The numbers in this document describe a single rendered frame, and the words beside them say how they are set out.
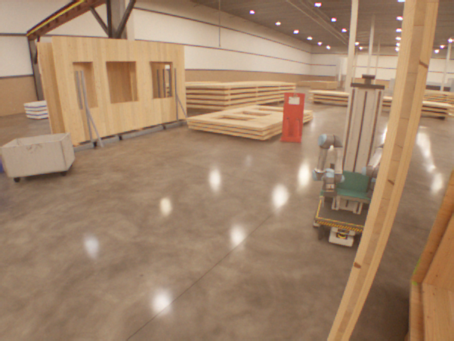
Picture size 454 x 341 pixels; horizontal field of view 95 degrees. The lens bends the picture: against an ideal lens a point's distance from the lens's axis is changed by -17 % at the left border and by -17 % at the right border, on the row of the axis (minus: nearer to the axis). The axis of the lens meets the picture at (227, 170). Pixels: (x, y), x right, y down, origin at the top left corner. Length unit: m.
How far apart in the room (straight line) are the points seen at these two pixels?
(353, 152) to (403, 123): 2.08
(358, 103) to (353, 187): 0.91
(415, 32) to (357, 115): 2.03
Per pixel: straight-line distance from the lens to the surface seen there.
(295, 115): 7.52
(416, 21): 0.92
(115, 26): 11.72
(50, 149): 5.50
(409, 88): 0.89
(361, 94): 2.86
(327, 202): 3.30
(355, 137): 2.92
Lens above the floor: 1.80
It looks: 21 degrees down
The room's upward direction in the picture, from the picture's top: straight up
